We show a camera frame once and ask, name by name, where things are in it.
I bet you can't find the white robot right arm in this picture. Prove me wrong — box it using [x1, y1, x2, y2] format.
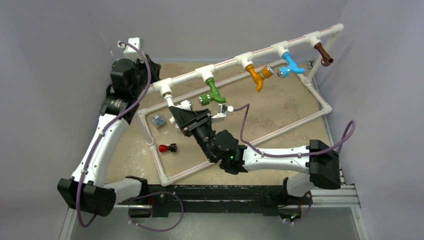
[168, 106, 342, 204]

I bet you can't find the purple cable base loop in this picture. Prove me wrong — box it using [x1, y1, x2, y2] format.
[128, 191, 185, 233]

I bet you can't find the aluminium table frame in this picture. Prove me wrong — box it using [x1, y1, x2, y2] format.
[59, 183, 369, 240]

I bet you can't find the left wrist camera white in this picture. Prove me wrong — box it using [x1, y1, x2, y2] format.
[117, 37, 143, 62]

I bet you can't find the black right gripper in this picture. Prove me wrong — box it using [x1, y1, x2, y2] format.
[167, 107, 216, 162]

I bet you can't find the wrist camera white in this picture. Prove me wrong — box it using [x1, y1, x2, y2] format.
[211, 103, 234, 122]
[117, 37, 143, 62]

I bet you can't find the green faucet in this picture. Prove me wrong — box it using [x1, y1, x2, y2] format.
[198, 77, 227, 106]

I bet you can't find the white PVC pipe frame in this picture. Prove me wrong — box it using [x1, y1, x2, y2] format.
[138, 23, 344, 186]

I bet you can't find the brown faucet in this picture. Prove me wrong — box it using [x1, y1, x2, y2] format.
[313, 42, 334, 67]

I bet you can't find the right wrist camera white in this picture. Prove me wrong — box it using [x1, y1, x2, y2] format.
[211, 103, 234, 122]

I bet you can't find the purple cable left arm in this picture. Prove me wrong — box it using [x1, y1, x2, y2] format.
[75, 40, 153, 229]

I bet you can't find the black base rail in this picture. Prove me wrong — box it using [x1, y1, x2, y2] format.
[121, 183, 312, 218]

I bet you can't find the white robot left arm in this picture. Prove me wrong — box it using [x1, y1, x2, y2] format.
[57, 58, 162, 217]

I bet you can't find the red black faucet handle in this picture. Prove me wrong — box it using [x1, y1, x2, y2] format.
[158, 143, 178, 153]

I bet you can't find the orange faucet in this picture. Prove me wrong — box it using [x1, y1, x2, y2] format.
[245, 64, 274, 92]

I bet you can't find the small clear blue box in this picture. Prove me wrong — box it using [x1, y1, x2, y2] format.
[150, 114, 166, 129]

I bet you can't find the white faucet chrome knob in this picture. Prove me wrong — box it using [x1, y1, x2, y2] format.
[163, 92, 193, 110]

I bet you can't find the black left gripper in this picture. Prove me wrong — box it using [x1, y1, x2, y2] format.
[132, 55, 162, 98]

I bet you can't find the blue faucet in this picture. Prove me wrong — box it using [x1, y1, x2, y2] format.
[277, 52, 306, 78]

